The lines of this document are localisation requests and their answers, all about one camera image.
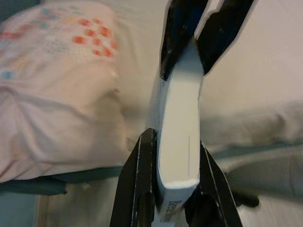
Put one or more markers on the white book with blue letters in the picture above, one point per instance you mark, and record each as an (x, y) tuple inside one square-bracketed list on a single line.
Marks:
[(180, 132)]

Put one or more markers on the bed with beige sheet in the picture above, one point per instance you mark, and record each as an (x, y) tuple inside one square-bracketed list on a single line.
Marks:
[(248, 59)]

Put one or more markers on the pink pillow with coloured dots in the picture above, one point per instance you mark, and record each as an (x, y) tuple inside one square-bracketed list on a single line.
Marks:
[(59, 94)]

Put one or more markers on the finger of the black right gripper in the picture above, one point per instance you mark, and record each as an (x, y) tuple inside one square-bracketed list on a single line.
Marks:
[(175, 40), (220, 35)]

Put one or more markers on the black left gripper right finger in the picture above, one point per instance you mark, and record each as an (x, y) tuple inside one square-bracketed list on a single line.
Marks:
[(213, 189)]

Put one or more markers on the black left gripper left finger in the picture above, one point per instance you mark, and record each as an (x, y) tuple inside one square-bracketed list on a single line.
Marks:
[(137, 179)]

